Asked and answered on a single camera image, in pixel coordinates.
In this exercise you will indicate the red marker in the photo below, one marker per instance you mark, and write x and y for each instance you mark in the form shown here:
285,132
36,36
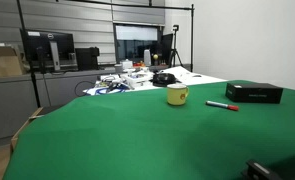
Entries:
222,105

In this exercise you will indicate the yellow mug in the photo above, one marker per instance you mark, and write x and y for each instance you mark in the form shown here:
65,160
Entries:
177,94

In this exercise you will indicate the white plastic tray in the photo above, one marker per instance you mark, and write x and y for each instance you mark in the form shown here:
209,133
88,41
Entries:
136,80

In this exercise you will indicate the black headphones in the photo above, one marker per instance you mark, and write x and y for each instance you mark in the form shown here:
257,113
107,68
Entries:
163,79

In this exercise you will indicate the yellow ball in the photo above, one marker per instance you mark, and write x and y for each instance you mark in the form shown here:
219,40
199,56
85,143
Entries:
155,57

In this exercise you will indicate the white paper sheets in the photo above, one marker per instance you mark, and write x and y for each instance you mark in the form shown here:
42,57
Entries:
189,78

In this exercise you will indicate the green table cloth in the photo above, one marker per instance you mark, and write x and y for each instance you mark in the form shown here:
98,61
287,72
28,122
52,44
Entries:
139,136

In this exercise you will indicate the black computer tower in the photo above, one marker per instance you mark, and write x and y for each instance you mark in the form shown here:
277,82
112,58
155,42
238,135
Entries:
87,58

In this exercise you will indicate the black Dell monitor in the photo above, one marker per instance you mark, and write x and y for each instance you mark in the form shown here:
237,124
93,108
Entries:
51,51

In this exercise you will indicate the black rectangular box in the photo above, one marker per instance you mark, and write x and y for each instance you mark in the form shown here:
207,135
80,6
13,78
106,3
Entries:
254,93

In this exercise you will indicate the cardboard box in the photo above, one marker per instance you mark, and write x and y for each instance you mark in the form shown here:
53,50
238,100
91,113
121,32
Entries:
10,62

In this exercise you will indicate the black camera tripod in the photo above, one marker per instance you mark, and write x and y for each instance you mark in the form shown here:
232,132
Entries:
174,56

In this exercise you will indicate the black frame pole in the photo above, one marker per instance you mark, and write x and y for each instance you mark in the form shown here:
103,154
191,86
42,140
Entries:
26,49

